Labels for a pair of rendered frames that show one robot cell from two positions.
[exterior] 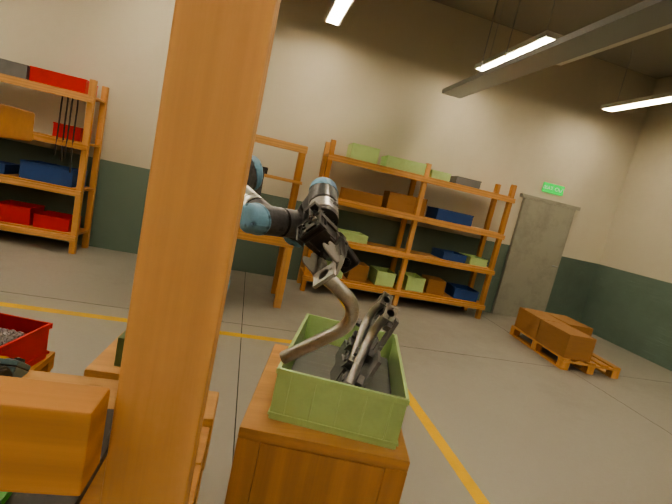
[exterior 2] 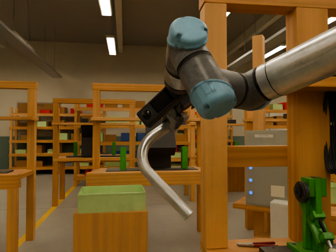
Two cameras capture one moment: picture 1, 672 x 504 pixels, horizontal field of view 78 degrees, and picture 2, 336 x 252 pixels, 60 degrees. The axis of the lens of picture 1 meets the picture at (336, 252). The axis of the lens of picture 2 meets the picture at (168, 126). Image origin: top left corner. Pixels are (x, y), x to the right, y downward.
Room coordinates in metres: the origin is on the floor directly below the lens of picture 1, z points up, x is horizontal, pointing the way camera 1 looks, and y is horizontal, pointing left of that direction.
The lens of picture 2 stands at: (1.66, 0.08, 1.33)
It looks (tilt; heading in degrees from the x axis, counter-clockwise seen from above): 2 degrees up; 185
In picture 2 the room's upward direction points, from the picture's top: straight up
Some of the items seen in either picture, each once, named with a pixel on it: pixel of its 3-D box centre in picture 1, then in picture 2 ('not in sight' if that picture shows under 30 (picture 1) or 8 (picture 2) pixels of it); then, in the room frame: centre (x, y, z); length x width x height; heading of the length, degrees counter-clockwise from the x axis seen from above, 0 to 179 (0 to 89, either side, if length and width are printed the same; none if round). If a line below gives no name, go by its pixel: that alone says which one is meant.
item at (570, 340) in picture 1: (563, 339); not in sight; (5.53, -3.29, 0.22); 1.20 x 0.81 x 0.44; 8
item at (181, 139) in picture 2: not in sight; (133, 141); (-6.02, -1.51, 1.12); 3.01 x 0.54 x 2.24; 103
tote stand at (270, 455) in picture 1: (307, 482); not in sight; (1.47, -0.09, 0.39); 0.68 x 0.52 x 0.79; 1
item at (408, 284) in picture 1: (406, 233); not in sight; (6.46, -1.01, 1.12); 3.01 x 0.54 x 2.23; 103
